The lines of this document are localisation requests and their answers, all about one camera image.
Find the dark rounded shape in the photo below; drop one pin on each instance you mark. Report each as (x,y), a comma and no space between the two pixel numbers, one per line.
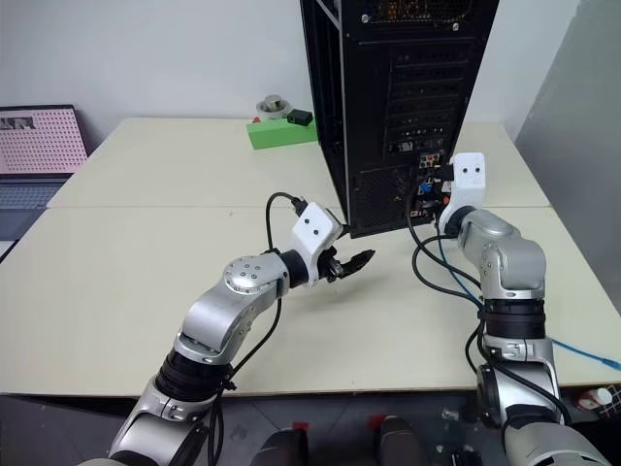
(399,444)
(286,449)

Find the black computer tower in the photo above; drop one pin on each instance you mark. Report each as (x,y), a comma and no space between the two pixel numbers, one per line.
(378,97)

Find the grey round tape roll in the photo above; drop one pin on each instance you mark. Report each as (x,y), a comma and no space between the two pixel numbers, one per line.
(274,112)

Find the red and white small item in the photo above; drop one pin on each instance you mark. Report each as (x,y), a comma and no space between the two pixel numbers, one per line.
(587,401)

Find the grey partition panel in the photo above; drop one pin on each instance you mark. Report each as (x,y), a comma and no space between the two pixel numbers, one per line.
(572,145)

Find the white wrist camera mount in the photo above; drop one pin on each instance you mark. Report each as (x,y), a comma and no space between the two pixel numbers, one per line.
(468,184)
(313,228)

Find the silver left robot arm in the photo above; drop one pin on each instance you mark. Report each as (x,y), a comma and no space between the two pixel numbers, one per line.
(218,315)

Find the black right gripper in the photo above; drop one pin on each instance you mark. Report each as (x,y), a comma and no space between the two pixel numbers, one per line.
(445,183)

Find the laptop with pink screen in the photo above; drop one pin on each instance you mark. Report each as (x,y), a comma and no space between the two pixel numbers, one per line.
(39,145)

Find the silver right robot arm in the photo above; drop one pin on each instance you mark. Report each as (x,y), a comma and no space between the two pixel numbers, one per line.
(514,262)

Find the small black box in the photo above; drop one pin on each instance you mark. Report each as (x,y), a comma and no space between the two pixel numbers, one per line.
(300,118)

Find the green block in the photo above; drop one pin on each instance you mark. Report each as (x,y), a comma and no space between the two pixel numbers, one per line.
(276,136)

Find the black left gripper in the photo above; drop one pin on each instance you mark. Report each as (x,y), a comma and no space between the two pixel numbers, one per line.
(332,267)

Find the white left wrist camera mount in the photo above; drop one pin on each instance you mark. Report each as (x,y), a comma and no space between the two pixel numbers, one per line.
(313,228)

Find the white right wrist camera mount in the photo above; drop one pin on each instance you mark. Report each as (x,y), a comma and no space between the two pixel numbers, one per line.
(468,184)

